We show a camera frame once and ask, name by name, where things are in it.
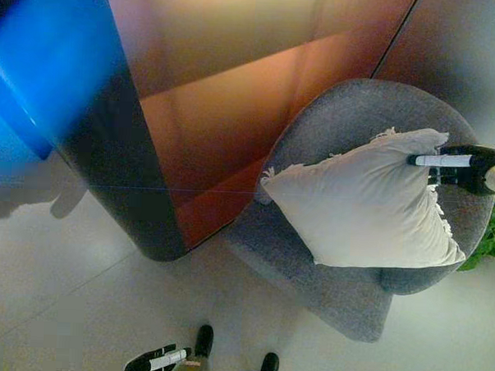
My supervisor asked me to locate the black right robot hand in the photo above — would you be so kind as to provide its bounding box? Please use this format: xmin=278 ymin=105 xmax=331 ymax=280
xmin=406 ymin=142 xmax=495 ymax=198

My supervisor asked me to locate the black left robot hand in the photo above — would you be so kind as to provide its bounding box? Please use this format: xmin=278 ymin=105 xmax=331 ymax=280
xmin=122 ymin=341 xmax=194 ymax=371

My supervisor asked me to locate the white fringed pillow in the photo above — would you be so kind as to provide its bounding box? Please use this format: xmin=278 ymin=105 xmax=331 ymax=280
xmin=254 ymin=121 xmax=473 ymax=273

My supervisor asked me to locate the black left robot foot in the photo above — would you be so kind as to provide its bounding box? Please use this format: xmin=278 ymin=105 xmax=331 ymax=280
xmin=193 ymin=323 xmax=216 ymax=360

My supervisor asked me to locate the black robot foot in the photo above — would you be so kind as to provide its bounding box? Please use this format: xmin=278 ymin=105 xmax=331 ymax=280
xmin=260 ymin=351 xmax=282 ymax=371
xmin=193 ymin=323 xmax=216 ymax=360

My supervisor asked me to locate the green leafy potted plant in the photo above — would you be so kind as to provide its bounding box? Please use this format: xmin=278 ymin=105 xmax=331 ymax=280
xmin=459 ymin=193 xmax=495 ymax=274

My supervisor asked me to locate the black right robot foot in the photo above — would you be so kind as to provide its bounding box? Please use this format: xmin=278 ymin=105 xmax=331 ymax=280
xmin=260 ymin=351 xmax=282 ymax=371

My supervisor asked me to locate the grey fabric tub armchair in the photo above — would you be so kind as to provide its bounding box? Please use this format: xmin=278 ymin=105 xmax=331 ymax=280
xmin=219 ymin=72 xmax=495 ymax=349

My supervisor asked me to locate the copper cabinet with dark side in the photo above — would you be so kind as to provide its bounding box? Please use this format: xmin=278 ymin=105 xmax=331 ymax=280
xmin=53 ymin=16 xmax=406 ymax=273

